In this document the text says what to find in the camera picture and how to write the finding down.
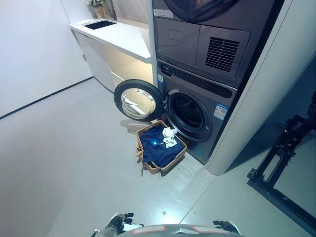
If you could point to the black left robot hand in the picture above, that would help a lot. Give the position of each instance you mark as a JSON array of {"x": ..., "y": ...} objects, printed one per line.
[{"x": 118, "y": 222}]

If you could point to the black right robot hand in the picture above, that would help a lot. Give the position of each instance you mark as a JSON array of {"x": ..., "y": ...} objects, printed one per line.
[{"x": 225, "y": 225}]

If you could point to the white cloth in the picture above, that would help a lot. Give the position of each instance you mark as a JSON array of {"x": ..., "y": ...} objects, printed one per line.
[{"x": 168, "y": 133}]

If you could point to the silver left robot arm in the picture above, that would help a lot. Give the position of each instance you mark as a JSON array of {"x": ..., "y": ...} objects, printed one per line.
[{"x": 105, "y": 233}]

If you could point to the woven wicker laundry basket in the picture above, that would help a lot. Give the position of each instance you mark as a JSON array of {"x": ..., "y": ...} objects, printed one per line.
[{"x": 172, "y": 164}]

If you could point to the grey front-load washing machine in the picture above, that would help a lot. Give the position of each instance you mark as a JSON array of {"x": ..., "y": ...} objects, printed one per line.
[{"x": 222, "y": 128}]

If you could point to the grey robot torso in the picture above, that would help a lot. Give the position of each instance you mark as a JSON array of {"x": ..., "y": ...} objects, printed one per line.
[{"x": 182, "y": 230}]

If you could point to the dark blue garment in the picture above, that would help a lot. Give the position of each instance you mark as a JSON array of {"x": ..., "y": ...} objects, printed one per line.
[{"x": 158, "y": 153}]

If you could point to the round glass washer door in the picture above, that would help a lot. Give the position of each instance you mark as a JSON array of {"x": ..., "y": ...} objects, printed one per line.
[{"x": 118, "y": 98}]

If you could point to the white tall appliance cabinet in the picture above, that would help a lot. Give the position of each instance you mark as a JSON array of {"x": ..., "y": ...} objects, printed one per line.
[{"x": 259, "y": 98}]

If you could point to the grey stacked dryer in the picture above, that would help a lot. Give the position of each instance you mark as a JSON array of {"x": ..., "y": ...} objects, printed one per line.
[{"x": 180, "y": 49}]

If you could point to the white counter cabinet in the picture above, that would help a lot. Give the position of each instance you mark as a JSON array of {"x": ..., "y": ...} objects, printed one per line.
[{"x": 123, "y": 37}]

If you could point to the dark rectangular sink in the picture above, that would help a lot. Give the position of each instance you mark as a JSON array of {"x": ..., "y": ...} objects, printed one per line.
[{"x": 100, "y": 25}]

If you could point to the beige plant pot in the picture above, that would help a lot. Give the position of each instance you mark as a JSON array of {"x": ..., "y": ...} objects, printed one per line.
[{"x": 100, "y": 12}]

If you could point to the black metal frame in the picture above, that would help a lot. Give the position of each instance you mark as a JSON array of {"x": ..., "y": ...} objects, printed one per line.
[{"x": 261, "y": 184}]

